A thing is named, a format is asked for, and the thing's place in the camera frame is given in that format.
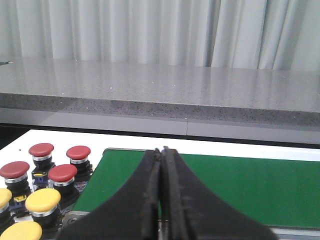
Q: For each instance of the yellow mushroom push button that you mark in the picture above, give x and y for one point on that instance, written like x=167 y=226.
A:
x=6 y=219
x=25 y=230
x=44 y=206

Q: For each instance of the white curtain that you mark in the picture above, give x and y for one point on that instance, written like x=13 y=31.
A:
x=251 y=34

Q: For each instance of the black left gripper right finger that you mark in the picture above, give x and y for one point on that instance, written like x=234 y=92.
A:
x=190 y=211

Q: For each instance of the green conveyor belt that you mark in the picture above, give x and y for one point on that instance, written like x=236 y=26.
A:
x=275 y=192

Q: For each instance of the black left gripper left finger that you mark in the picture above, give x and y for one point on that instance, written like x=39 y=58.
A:
x=120 y=199

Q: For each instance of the aluminium conveyor frame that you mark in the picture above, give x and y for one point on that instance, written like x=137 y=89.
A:
x=280 y=231

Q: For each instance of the red mushroom push button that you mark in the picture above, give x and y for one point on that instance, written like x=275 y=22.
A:
x=63 y=178
x=78 y=157
x=16 y=179
x=42 y=157

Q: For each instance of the grey stone counter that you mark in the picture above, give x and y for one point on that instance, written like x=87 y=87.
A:
x=230 y=103

